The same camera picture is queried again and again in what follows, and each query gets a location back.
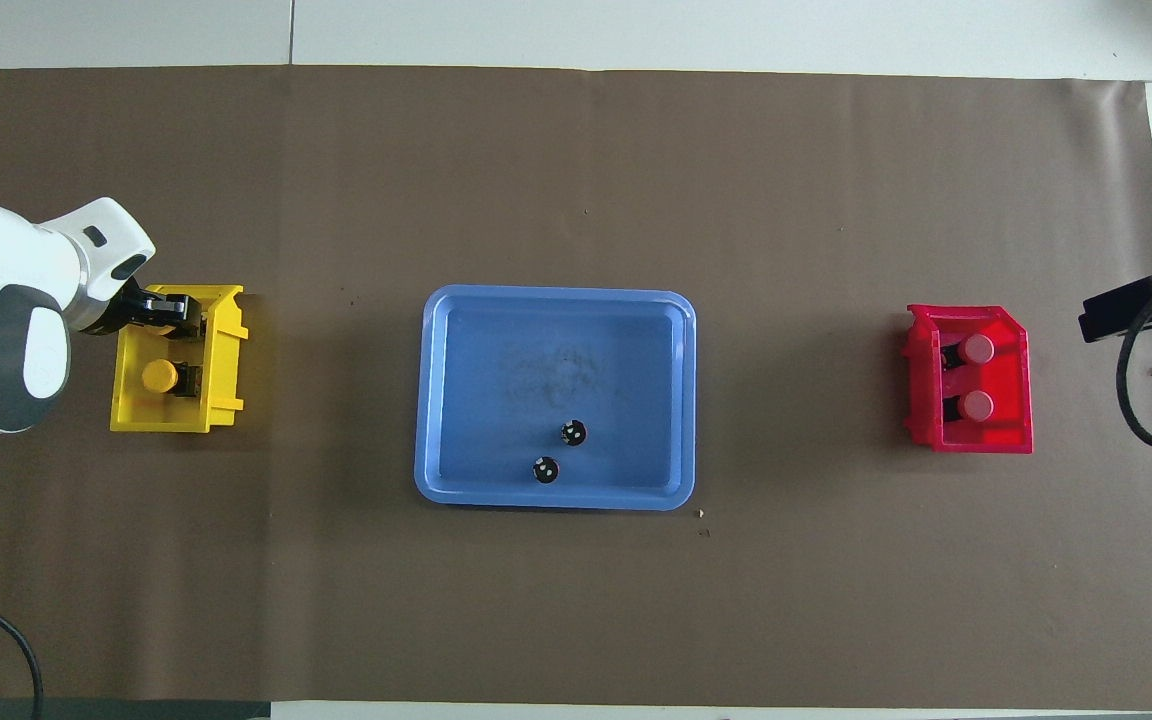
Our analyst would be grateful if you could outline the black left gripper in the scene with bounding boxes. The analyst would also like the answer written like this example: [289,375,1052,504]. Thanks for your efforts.
[86,285,203,341]

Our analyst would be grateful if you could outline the red push button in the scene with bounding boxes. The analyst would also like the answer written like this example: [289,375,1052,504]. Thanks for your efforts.
[939,333,995,369]
[939,390,995,423]

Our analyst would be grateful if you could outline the yellow plastic storage bin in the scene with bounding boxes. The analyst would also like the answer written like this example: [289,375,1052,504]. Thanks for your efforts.
[110,284,250,434]

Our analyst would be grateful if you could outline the red plastic storage bin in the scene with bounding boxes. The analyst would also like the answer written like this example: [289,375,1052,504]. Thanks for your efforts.
[902,304,1034,455]

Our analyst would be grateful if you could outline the blue plastic tray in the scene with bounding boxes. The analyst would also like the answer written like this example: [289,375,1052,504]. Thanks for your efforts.
[414,285,697,512]

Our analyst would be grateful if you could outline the brown paper table mat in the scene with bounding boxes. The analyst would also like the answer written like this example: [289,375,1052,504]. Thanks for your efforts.
[0,65,1152,713]

